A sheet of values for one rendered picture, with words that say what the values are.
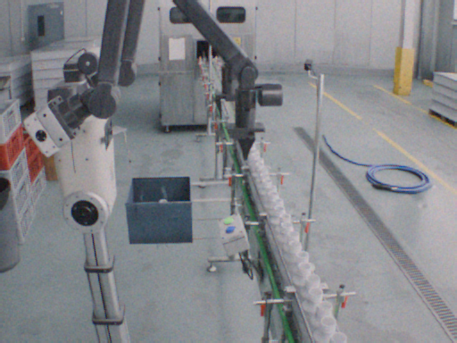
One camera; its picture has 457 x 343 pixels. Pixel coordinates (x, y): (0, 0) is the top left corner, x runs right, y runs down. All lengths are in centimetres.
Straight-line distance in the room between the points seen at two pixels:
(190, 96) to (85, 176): 488
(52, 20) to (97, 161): 1077
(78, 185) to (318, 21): 1101
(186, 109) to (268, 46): 593
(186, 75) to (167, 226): 424
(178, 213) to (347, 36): 1071
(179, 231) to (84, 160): 86
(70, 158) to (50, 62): 665
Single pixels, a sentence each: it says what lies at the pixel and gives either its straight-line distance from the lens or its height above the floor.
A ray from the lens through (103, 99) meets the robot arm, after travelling 115.
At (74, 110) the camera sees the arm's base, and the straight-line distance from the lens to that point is 119.
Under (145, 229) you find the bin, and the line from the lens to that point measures 212.
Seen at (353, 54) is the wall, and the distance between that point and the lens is 1253.
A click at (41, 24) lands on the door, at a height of 153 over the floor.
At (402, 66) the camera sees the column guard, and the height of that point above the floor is 67.
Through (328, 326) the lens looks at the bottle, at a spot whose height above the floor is 116.
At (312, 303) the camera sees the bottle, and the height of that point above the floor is 114.
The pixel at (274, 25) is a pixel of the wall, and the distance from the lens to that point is 1183.
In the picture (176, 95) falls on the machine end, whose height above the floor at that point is 55.
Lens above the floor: 183
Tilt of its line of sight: 22 degrees down
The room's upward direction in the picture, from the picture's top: 1 degrees clockwise
